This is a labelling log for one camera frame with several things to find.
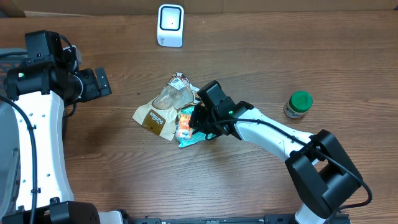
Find teal tissue pack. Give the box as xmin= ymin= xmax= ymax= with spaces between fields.
xmin=177 ymin=132 xmax=215 ymax=148

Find orange snack packet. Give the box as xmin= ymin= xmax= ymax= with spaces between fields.
xmin=176 ymin=114 xmax=193 ymax=139

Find brown clear snack bag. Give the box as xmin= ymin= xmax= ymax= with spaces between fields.
xmin=132 ymin=72 xmax=200 ymax=141

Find green lid jar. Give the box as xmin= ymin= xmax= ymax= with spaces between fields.
xmin=284 ymin=91 xmax=313 ymax=119

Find small green white packet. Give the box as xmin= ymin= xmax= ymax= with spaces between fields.
xmin=178 ymin=105 xmax=195 ymax=117

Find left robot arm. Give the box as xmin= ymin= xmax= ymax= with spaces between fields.
xmin=2 ymin=30 xmax=111 ymax=223

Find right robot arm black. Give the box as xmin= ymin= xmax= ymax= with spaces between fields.
xmin=189 ymin=81 xmax=363 ymax=223

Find white barcode scanner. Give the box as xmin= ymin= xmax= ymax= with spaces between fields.
xmin=157 ymin=4 xmax=185 ymax=48

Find grey plastic mesh basket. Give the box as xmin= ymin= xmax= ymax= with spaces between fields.
xmin=0 ymin=47 xmax=29 ymax=218

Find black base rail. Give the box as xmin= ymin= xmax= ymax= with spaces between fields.
xmin=124 ymin=213 xmax=351 ymax=224

